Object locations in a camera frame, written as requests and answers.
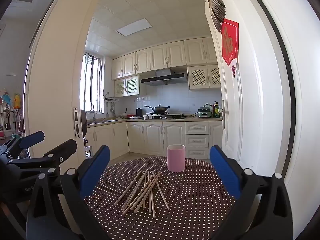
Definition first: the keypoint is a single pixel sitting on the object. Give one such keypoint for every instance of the green countertop appliance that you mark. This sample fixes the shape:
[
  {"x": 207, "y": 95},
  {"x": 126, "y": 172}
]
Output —
[{"x": 205, "y": 113}]

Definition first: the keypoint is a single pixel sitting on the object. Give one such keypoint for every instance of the sink faucet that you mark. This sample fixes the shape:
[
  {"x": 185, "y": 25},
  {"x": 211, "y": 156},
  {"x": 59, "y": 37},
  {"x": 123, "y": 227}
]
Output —
[{"x": 93, "y": 111}]

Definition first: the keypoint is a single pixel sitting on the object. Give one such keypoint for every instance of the red paper door decoration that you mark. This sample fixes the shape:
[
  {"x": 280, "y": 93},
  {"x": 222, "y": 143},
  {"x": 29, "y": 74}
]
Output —
[{"x": 230, "y": 42}]

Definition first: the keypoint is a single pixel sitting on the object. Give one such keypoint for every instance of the pink cup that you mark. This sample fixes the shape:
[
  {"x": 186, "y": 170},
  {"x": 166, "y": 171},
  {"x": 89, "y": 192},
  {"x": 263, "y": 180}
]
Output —
[{"x": 176, "y": 160}]

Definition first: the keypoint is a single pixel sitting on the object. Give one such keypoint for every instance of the red item on counter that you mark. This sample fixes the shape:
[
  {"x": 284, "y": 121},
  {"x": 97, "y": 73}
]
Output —
[{"x": 131, "y": 116}]

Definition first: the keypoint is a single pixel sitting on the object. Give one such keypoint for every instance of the ceiling light panel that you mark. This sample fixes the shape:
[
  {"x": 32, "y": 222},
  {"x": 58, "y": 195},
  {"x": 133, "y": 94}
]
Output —
[{"x": 133, "y": 27}]

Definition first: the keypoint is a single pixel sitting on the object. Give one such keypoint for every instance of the wok with lid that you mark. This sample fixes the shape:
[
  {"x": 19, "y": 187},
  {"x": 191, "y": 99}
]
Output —
[{"x": 160, "y": 109}]

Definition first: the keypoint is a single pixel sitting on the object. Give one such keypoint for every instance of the gas stove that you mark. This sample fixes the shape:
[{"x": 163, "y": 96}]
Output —
[{"x": 165, "y": 116}]

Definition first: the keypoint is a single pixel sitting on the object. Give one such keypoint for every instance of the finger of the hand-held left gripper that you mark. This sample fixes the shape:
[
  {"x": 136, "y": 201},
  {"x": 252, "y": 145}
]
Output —
[
  {"x": 32, "y": 138},
  {"x": 62, "y": 150}
]

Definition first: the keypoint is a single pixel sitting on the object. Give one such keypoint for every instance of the kitchen window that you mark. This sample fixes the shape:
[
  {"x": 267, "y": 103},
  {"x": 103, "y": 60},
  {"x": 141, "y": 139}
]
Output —
[{"x": 91, "y": 85}]

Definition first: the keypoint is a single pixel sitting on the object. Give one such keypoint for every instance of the black kettle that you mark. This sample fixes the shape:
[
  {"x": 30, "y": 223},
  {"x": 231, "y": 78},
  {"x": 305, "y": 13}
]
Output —
[{"x": 139, "y": 112}]

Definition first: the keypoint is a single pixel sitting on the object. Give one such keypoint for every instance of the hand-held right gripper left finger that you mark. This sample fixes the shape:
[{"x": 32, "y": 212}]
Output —
[{"x": 95, "y": 170}]

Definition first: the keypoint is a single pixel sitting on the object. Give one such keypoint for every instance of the white door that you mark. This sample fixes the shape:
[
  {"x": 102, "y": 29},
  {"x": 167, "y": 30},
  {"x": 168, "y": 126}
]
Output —
[{"x": 250, "y": 92}]

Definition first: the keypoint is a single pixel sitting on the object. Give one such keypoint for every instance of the wall utensil rack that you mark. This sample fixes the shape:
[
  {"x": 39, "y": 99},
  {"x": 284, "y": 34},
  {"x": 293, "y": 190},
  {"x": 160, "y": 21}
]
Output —
[{"x": 111, "y": 100}]

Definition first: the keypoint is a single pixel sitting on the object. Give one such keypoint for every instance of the cream cabinets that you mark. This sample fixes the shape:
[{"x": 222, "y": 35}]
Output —
[
  {"x": 150, "y": 137},
  {"x": 160, "y": 57}
]

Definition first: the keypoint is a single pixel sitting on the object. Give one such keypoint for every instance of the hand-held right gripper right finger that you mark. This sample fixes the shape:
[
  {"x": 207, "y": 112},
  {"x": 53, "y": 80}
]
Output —
[{"x": 225, "y": 170}]

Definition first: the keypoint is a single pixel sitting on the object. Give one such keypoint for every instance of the range hood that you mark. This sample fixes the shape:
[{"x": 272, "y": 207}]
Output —
[{"x": 162, "y": 80}]

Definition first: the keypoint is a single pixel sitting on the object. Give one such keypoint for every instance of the blue plush toy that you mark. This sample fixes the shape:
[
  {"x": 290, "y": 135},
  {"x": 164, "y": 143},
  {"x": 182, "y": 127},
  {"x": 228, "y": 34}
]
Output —
[{"x": 5, "y": 97}]

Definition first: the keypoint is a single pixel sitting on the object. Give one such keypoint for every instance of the brown polka dot tablecloth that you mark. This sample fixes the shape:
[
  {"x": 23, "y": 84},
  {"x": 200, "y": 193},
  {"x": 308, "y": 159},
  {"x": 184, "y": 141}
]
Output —
[{"x": 190, "y": 205}]

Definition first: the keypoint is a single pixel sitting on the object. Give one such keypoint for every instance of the bunch of wooden chopsticks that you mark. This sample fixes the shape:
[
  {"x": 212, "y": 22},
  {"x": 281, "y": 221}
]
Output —
[{"x": 149, "y": 195}]

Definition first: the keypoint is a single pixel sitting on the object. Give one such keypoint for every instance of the cream upper cabinets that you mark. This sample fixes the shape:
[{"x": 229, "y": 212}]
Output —
[{"x": 160, "y": 57}]

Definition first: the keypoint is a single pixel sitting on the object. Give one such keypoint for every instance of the metal door latch plate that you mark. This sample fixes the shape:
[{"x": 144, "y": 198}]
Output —
[{"x": 77, "y": 123}]

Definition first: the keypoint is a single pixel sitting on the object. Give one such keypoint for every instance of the green bottle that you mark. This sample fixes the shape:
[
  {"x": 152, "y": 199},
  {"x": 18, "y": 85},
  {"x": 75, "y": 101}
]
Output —
[{"x": 217, "y": 110}]

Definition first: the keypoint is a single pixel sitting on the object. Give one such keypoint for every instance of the dark hanging fan ornament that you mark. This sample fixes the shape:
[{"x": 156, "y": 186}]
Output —
[{"x": 217, "y": 10}]

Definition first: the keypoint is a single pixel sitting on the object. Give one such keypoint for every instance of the yellow plush toy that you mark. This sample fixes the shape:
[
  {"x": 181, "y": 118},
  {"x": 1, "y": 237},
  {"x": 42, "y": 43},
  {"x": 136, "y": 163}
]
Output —
[{"x": 16, "y": 100}]

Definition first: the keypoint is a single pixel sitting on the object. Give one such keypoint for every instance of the cream lower cabinets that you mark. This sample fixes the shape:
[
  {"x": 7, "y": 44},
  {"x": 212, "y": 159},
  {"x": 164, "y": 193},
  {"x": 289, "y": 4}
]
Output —
[{"x": 150, "y": 137}]

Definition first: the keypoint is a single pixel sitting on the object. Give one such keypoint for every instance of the cluttered shelf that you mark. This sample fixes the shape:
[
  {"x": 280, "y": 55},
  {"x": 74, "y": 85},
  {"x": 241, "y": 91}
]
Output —
[{"x": 10, "y": 120}]

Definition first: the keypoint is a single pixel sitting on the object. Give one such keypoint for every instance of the cream lattice door cabinet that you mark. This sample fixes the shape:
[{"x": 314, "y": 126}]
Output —
[
  {"x": 203, "y": 77},
  {"x": 127, "y": 86}
]

